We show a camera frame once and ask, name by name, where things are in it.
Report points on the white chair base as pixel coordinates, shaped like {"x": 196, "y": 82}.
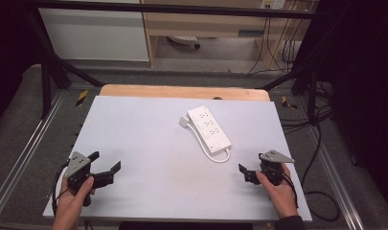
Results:
{"x": 183, "y": 40}

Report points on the black metal crossbar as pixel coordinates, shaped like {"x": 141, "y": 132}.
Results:
{"x": 169, "y": 10}

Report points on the dark curtain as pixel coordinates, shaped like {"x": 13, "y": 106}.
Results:
{"x": 9, "y": 48}
{"x": 367, "y": 80}

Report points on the white cabinet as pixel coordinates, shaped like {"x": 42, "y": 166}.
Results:
{"x": 95, "y": 35}

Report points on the white wall socket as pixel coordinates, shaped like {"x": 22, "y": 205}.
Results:
{"x": 273, "y": 4}

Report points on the light wooden desk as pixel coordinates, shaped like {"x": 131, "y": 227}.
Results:
{"x": 207, "y": 25}

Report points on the person's right hand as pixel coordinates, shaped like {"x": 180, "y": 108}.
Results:
{"x": 282, "y": 198}

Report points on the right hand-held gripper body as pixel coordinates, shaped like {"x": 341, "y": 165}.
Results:
{"x": 275, "y": 156}

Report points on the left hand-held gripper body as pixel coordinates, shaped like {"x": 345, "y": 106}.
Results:
{"x": 77, "y": 163}

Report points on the black metal stand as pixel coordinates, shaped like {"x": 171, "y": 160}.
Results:
{"x": 46, "y": 89}
{"x": 311, "y": 92}

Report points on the aluminium rail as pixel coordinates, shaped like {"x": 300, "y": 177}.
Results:
{"x": 25, "y": 150}
{"x": 337, "y": 179}

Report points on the person's left hand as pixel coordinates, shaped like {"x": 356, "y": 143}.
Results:
{"x": 70, "y": 202}

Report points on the white power strip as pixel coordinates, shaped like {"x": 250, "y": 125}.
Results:
{"x": 209, "y": 129}

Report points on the white plug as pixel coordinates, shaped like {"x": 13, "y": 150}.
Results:
{"x": 184, "y": 121}

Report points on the wooden table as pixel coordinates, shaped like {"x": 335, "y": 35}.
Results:
{"x": 182, "y": 92}

